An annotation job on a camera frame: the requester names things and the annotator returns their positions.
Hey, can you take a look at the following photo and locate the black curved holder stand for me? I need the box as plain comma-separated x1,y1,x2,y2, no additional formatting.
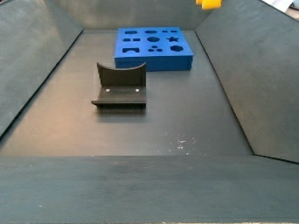
91,64,146,107

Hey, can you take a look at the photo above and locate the yellow arch block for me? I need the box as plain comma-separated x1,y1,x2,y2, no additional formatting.
195,0,222,10

